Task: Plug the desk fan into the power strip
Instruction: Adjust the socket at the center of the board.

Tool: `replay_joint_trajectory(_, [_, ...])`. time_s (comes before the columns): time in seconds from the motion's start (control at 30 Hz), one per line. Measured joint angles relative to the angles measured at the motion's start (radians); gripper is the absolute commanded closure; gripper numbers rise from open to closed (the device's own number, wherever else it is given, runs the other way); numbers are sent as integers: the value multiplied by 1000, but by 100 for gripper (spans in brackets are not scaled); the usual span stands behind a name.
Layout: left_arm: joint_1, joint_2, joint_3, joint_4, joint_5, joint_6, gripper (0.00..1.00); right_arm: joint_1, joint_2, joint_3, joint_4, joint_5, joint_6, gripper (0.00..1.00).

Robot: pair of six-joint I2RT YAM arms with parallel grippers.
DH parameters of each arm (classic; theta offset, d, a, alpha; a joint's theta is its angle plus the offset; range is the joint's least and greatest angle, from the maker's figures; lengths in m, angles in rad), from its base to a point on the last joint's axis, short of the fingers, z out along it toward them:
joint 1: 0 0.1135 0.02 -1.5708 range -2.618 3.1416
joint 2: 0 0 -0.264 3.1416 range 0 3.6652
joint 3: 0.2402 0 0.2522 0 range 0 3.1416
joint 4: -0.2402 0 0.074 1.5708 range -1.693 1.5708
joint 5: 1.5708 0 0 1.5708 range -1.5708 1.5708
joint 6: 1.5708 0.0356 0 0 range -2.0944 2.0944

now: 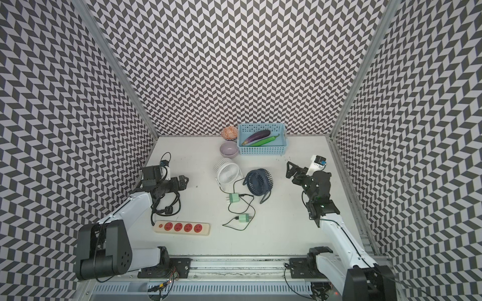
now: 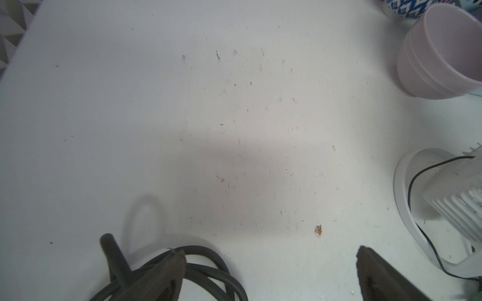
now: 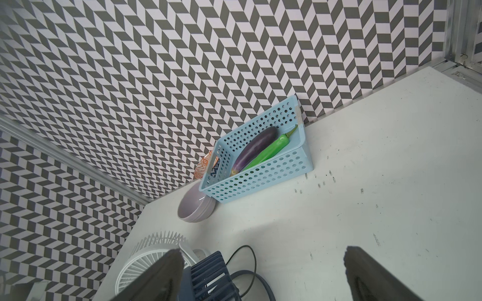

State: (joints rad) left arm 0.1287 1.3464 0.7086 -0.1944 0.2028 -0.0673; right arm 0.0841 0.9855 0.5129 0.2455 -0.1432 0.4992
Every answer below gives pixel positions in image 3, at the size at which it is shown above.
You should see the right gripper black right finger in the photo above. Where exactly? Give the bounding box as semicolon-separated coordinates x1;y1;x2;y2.
344;246;422;301

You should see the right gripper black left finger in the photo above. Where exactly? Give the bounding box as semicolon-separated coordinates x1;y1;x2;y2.
112;249;185;301

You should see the navy blue desk fan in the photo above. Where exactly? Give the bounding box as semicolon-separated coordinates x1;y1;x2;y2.
176;251;241;301

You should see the lilac ceramic bowl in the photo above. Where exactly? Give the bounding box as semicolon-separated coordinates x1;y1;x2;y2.
177;181;217;223

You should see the light blue perforated basket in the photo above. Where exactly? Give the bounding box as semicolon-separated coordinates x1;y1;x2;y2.
199;95;313;203

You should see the green chili pepper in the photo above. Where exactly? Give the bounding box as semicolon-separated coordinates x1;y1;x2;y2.
243;125;298;171

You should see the purple eggplant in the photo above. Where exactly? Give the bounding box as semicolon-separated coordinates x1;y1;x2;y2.
230;126;278;176

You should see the black navy fan cable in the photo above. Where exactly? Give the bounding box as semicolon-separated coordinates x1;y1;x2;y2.
225;245;276;301

